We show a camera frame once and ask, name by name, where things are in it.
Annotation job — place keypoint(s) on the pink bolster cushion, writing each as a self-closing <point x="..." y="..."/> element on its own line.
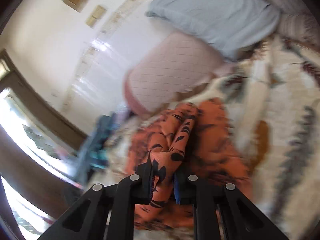
<point x="170" y="72"/>

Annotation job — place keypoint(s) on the golden light switch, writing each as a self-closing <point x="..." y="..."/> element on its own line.
<point x="96" y="15"/>

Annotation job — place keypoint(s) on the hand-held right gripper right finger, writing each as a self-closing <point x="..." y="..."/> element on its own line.
<point x="177" y="192"/>

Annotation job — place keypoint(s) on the teal striped cloth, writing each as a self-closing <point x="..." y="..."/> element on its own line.
<point x="97" y="158"/>

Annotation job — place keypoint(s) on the blue-grey cloth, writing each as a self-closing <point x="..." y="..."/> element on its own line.
<point x="100" y="127"/>

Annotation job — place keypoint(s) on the light blue pillow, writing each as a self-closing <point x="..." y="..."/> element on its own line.
<point x="212" y="12"/>

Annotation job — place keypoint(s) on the orange black floral garment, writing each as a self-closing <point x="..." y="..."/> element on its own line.
<point x="210" y="135"/>

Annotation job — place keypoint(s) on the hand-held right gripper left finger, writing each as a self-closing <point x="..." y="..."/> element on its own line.
<point x="143" y="180"/>

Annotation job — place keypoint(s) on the striped floral sofa cushion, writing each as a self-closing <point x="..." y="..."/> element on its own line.
<point x="297" y="25"/>

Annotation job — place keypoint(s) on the leaf print quilted blanket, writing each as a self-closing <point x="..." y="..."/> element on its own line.
<point x="287" y="92"/>

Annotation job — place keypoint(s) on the wooden door with stained glass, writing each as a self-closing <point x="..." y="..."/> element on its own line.
<point x="37" y="167"/>

